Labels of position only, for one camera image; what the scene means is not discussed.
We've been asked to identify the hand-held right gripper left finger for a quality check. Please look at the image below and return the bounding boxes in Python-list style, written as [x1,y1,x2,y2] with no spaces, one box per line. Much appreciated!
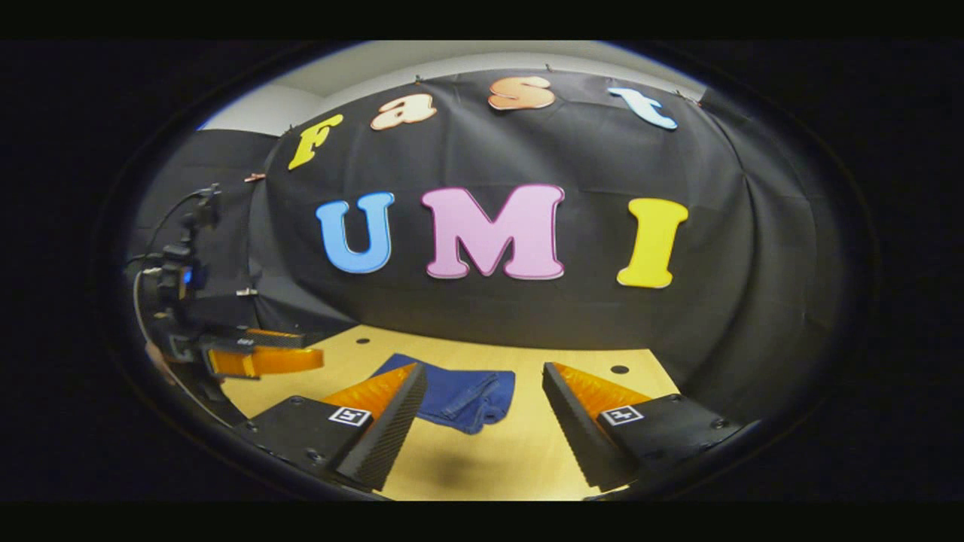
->
[237,362,429,492]

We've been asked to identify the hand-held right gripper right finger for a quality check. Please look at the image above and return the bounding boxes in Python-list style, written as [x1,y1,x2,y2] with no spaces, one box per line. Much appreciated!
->
[541,361,747,493]

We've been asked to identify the blue jeans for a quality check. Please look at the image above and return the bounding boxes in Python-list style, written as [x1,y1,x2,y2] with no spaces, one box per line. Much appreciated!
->
[371,352,517,436]

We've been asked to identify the black backdrop cloth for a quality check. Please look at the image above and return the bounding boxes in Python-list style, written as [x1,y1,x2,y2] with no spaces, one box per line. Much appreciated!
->
[124,68,848,422]

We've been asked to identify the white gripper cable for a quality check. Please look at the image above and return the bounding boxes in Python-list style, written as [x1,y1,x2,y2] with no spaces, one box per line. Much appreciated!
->
[133,267,236,430]

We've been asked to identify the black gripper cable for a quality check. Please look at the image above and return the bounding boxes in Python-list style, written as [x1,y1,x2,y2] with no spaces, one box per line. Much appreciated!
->
[143,188,206,260]

